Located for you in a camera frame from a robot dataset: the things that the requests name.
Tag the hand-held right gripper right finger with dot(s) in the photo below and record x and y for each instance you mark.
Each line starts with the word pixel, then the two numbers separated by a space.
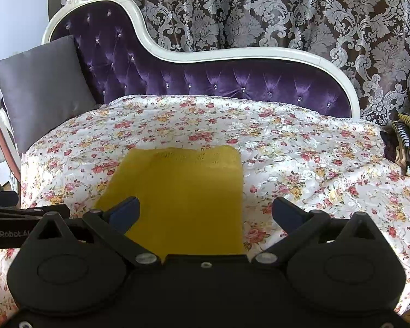
pixel 288 217

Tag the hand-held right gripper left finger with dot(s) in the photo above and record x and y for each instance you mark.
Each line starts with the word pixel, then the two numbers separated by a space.
pixel 124 216

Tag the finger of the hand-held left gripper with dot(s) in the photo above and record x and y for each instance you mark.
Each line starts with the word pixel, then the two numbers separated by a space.
pixel 20 211
pixel 1 199

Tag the yellow knit sweater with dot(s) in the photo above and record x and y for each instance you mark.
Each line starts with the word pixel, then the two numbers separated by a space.
pixel 191 194

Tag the floral quilted blanket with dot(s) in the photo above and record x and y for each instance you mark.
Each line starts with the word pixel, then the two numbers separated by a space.
pixel 311 150

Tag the grey cushion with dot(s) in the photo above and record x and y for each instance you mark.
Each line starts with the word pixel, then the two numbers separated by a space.
pixel 44 92

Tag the striped dark cloth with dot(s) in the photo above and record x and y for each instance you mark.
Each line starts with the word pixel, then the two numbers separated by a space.
pixel 406 143

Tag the purple tufted sofa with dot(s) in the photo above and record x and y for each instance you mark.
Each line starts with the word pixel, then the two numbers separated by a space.
pixel 123 54

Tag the damask patterned curtain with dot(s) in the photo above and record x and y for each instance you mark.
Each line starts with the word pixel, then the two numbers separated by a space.
pixel 259 6

